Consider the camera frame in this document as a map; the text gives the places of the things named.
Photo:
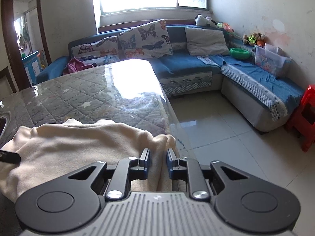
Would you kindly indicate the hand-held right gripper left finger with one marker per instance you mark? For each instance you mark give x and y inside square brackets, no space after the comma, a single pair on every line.
[148,162]

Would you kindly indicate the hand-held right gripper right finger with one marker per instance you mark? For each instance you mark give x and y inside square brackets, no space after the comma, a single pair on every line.
[168,163]

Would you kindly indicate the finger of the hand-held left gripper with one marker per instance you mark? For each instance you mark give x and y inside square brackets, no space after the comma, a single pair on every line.
[9,156]

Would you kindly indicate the cream garment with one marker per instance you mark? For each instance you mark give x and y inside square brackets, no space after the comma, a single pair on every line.
[73,147]

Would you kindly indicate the hanging clothes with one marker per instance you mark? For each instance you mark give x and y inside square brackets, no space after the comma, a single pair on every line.
[23,40]

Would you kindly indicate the grey quilted table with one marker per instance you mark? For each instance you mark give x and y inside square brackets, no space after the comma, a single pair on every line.
[86,95]

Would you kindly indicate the blue cabinet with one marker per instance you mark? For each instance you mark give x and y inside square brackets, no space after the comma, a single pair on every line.
[30,67]

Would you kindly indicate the blue corner sofa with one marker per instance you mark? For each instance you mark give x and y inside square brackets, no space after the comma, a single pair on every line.
[177,65]

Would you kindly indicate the purple cloth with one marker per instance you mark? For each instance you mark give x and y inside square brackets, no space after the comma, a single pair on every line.
[75,66]

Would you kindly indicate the grey patterned sofa cover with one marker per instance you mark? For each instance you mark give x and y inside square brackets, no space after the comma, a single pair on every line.
[251,83]

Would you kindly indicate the large butterfly print cushion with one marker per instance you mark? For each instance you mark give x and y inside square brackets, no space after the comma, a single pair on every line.
[145,41]

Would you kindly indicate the long butterfly print cushion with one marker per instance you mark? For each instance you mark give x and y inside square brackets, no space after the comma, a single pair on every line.
[96,48]

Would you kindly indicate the grey cushion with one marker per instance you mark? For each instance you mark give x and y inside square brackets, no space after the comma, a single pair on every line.
[206,41]

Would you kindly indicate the blue sofa blanket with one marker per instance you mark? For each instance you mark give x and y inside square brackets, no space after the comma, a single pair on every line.
[265,78]

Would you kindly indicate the green plastic bowl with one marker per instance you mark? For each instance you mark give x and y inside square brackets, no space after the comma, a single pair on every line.
[239,53]

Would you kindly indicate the red plastic stool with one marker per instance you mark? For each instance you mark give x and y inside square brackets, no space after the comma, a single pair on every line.
[304,118]

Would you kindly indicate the clear plastic storage box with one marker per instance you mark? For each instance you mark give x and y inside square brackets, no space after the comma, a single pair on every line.
[269,60]

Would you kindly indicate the black and white plush toy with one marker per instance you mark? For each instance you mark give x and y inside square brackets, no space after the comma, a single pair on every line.
[201,20]

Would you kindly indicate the pink and green toy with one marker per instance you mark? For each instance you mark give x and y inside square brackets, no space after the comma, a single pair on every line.
[225,27]

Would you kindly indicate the brown and green plush toys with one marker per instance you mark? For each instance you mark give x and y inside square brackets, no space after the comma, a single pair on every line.
[253,39]

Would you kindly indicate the brown door frame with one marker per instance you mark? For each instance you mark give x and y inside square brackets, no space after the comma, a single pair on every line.
[7,41]

